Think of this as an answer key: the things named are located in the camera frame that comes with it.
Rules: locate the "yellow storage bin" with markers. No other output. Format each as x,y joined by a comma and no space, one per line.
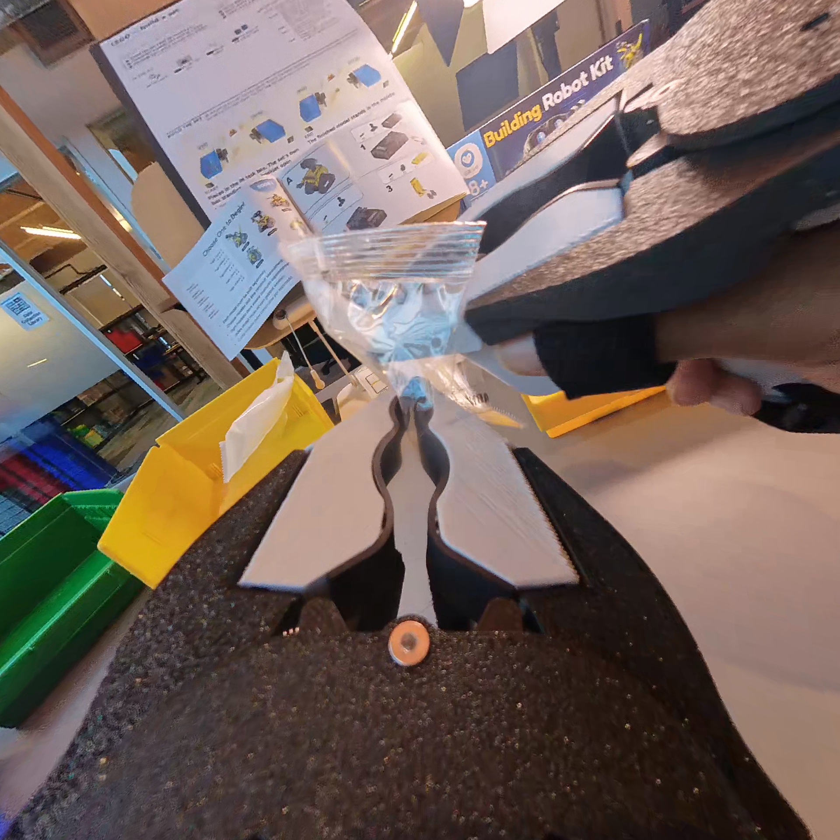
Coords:
171,499

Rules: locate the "person's right hand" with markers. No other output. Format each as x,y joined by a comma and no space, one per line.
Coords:
775,315

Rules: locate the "green storage bin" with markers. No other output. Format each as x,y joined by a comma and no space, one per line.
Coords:
53,604

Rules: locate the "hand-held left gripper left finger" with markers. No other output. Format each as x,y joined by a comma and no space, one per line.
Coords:
315,525

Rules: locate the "instruction booklet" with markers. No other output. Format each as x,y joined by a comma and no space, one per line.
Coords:
302,118

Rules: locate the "yellow bin with bricks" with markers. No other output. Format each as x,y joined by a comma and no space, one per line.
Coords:
591,410

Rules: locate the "grey desk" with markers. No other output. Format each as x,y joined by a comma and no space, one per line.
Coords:
735,591

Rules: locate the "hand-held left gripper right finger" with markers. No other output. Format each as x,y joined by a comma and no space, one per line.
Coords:
505,525

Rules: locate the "shelf of coloured bins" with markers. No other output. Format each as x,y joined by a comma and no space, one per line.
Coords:
53,473

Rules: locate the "beige booklet stand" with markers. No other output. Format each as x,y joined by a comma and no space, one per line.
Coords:
164,217

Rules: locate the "large clear bag white label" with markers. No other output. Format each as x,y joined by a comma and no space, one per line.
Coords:
256,420

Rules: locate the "wooden support post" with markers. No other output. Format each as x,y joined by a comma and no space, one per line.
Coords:
118,243

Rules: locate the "small clear bag white label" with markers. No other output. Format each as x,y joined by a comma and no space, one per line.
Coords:
394,295

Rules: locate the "printed toy box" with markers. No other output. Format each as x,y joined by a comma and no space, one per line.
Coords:
551,99

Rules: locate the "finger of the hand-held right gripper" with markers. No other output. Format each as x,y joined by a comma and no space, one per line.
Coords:
571,158
558,243

